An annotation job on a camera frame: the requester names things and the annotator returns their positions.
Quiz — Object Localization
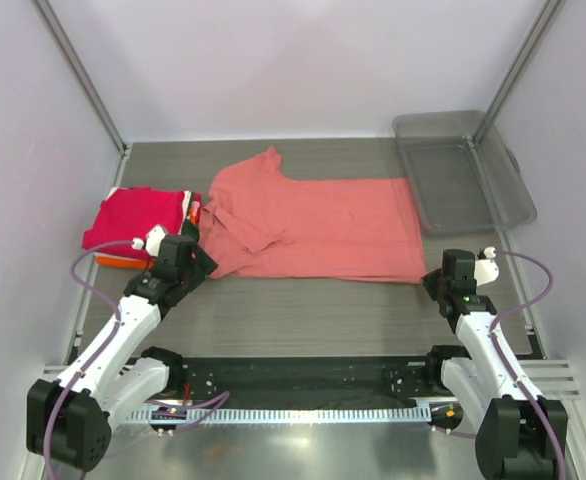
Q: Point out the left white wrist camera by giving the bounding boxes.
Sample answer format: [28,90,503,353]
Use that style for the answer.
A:
[131,224,167,257]

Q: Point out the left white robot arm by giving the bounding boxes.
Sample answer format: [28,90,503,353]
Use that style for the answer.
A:
[26,226,217,478]

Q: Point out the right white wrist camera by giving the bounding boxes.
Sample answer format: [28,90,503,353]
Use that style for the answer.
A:
[474,247,500,287]

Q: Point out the clear plastic bin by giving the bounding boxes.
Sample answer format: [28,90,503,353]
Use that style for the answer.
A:
[392,110,537,236]

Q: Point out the green folded t shirt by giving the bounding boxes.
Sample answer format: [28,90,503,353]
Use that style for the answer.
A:
[181,220,200,242]

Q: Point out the salmon pink t shirt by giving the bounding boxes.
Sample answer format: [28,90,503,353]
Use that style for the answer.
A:
[200,148,426,284]

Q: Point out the magenta folded t shirt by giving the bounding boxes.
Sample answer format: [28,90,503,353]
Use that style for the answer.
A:
[82,187,191,250]

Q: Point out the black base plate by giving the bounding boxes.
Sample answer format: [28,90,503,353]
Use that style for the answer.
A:
[158,354,453,410]

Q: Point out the aluminium frame rail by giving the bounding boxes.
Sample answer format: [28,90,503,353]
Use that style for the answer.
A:
[520,359,580,400]

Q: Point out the slotted white cable duct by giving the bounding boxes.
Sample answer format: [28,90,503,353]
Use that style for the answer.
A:
[123,404,431,426]

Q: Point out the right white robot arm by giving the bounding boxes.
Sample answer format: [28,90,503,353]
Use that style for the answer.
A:
[422,247,569,479]

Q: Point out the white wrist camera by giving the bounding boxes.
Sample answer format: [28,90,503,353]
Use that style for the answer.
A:
[131,224,167,257]
[474,247,500,287]

